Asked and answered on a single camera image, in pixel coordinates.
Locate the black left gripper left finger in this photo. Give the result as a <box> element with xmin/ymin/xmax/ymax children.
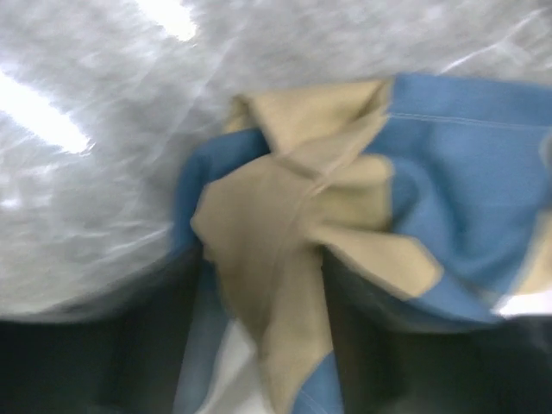
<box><xmin>1</xmin><ymin>248</ymin><xmax>201</xmax><ymax>413</ymax></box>

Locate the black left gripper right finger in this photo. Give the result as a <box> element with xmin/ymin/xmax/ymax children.
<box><xmin>322</xmin><ymin>254</ymin><xmax>551</xmax><ymax>413</ymax></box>

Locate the blue beige white pillowcase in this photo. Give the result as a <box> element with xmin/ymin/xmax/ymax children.
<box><xmin>174</xmin><ymin>73</ymin><xmax>551</xmax><ymax>413</ymax></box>

